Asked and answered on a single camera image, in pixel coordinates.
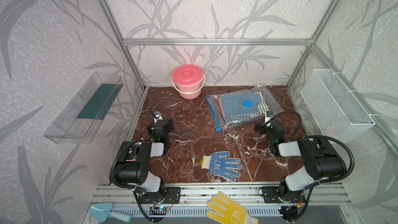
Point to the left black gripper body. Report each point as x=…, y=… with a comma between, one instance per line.
x=168, y=127

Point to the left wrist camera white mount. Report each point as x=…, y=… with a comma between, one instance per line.
x=156, y=115

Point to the pink item in basket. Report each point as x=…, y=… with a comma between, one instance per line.
x=330, y=131

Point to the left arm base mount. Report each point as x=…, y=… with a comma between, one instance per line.
x=167, y=195

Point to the blue vacuum bag valve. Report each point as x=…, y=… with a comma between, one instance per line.
x=248, y=103

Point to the blue dotted work glove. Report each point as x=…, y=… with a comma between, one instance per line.
x=222, y=165

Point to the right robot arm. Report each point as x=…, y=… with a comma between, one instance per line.
x=325, y=159

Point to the clear plastic wall shelf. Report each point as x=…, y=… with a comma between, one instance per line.
x=80, y=120

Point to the black white striped garment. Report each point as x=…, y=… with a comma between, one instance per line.
x=238, y=119

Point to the white wire mesh basket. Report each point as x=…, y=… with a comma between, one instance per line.
x=332, y=104

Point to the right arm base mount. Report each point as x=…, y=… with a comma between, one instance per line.
x=281, y=195

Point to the pink lidded plastic bucket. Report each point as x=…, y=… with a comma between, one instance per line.
x=188, y=81

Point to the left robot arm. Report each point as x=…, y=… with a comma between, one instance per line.
x=130, y=168

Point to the yellow dotted work glove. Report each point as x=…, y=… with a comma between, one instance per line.
x=224, y=210

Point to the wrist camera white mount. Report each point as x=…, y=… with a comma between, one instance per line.
x=268, y=117
x=156, y=115

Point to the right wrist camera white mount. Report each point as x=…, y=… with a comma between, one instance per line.
x=268, y=117

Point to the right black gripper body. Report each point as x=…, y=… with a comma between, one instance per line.
x=267, y=131

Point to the clear vacuum storage bag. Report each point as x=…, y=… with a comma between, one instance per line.
x=215, y=109

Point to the light blue hand trowel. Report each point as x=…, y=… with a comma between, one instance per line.
x=102, y=211

